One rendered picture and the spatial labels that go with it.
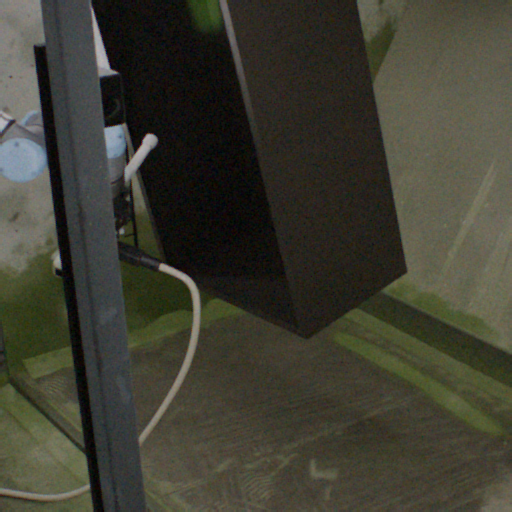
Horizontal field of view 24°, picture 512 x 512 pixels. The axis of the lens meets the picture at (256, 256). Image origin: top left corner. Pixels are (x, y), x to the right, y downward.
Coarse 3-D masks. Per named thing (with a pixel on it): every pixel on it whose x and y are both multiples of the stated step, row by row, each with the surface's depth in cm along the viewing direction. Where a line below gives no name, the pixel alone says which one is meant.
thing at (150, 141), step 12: (144, 144) 298; (156, 144) 301; (144, 156) 296; (132, 168) 292; (120, 252) 274; (132, 252) 275; (144, 252) 275; (60, 264) 269; (132, 264) 275; (144, 264) 274; (156, 264) 274; (60, 276) 271
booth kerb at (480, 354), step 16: (368, 304) 398; (384, 304) 390; (400, 304) 382; (384, 320) 392; (400, 320) 385; (416, 320) 378; (432, 320) 370; (416, 336) 379; (432, 336) 372; (448, 336) 366; (464, 336) 359; (480, 336) 354; (448, 352) 367; (464, 352) 361; (480, 352) 355; (496, 352) 348; (480, 368) 356; (496, 368) 350
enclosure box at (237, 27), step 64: (128, 0) 307; (192, 0) 319; (256, 0) 257; (320, 0) 268; (128, 64) 312; (192, 64) 324; (256, 64) 261; (320, 64) 273; (128, 128) 317; (192, 128) 330; (256, 128) 266; (320, 128) 278; (192, 192) 336; (256, 192) 349; (320, 192) 283; (384, 192) 296; (192, 256) 341; (256, 256) 334; (320, 256) 288; (384, 256) 302; (320, 320) 294
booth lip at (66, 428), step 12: (12, 384) 376; (24, 384) 372; (24, 396) 369; (36, 396) 364; (36, 408) 362; (48, 408) 356; (60, 420) 349; (72, 432) 342; (84, 444) 336; (156, 504) 306
